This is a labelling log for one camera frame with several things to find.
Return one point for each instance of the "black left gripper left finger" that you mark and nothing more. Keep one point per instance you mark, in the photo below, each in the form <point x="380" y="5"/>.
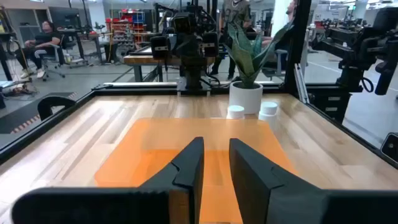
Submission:
<point x="186" y="168"/>

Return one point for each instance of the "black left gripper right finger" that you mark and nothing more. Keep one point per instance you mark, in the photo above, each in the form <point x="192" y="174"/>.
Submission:
<point x="264" y="193"/>

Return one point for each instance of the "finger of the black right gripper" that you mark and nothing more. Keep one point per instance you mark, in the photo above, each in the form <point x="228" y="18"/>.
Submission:
<point x="194" y="49"/>
<point x="180" y="49"/>

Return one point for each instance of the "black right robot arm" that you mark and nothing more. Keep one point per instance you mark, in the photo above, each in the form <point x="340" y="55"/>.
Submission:
<point x="193" y="73"/>

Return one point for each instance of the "background black robot arm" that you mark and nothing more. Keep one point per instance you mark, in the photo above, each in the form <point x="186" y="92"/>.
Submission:
<point x="357" y="49"/>

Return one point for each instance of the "orange translucent plastic basket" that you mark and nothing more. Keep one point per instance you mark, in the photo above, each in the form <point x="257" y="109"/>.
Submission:
<point x="155" y="149"/>

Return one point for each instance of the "white plastic pill bottle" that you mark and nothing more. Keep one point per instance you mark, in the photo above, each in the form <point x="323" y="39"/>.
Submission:
<point x="235" y="111"/>
<point x="269" y="108"/>

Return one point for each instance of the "background workbench with black legs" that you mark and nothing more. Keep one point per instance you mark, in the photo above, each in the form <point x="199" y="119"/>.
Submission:
<point x="140" y="59"/>

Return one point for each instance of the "red and blue bin shelf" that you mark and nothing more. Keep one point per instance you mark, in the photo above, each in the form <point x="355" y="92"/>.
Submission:
<point x="127" y="26"/>

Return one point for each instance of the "person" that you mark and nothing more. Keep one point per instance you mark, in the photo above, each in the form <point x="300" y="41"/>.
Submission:
<point x="38" y="46"/>
<point x="290" y="12"/>
<point x="236" y="15"/>

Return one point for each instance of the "snake plant in white pot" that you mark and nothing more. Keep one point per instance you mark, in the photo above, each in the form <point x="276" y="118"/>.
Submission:
<point x="245" y="97"/>

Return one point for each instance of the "black desk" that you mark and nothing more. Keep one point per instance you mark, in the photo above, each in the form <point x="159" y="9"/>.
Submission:
<point x="82" y="35"/>

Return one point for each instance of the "grey office chair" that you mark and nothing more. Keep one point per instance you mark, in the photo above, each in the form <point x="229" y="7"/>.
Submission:
<point x="276" y="62"/>

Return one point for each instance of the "dark monitor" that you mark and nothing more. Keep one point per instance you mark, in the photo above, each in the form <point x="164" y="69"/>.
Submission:
<point x="63" y="17"/>

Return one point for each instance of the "black office chair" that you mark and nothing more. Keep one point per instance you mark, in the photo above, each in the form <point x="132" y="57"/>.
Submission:
<point x="57" y="54"/>

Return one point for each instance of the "grey cabinet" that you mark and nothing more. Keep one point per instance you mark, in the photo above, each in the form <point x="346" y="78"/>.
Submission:
<point x="28" y="20"/>

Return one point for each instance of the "black mat with hazard stripes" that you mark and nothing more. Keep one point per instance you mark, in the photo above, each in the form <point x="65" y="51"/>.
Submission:
<point x="28" y="116"/>

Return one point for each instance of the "black aluminium table frame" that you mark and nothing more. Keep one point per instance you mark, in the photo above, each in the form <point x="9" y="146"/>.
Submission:
<point x="140" y="91"/>

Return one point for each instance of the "silver aluminium bracket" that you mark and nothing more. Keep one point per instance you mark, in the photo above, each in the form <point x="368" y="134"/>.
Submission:
<point x="301" y="84"/>

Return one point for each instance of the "black arched frame bracket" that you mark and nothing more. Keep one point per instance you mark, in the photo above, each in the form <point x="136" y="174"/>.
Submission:
<point x="46" y="104"/>

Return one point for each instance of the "small black camera box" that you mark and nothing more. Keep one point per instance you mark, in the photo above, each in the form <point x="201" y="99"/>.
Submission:
<point x="391" y="147"/>

